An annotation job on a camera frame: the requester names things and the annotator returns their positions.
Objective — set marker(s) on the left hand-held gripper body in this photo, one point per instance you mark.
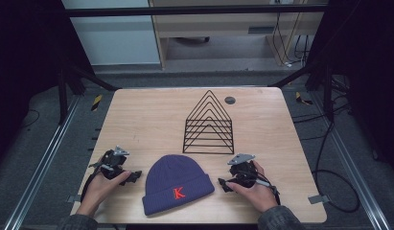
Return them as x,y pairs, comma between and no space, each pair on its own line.
112,163

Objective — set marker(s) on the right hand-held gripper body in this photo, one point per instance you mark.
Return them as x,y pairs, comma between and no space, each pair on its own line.
244,171

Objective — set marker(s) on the purple knit beanie red letter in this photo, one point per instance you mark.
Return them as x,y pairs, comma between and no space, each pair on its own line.
175,185

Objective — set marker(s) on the person's right hand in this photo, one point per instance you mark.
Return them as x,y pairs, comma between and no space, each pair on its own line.
255,195

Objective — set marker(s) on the person's left hand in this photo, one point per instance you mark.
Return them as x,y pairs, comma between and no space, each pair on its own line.
100,191

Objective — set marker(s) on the black and yellow tape strip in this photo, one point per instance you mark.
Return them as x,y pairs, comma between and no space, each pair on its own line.
302,99
96,103

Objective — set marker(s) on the black metal stand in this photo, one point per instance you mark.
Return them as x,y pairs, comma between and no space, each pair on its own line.
325,86
65,92

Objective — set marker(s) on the white cabinet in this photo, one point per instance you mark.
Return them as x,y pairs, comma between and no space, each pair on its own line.
114,41

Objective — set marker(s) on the black curtain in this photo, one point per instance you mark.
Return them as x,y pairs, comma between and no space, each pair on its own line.
367,64
25,64

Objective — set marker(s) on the grey metal table bracket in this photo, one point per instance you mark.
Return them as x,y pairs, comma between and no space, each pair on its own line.
74,198
318,199

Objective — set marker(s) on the aluminium floor rail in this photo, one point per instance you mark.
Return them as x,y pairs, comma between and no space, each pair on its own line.
41,166
354,166

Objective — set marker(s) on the black horizontal frame bar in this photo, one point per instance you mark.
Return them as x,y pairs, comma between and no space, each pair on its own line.
185,11

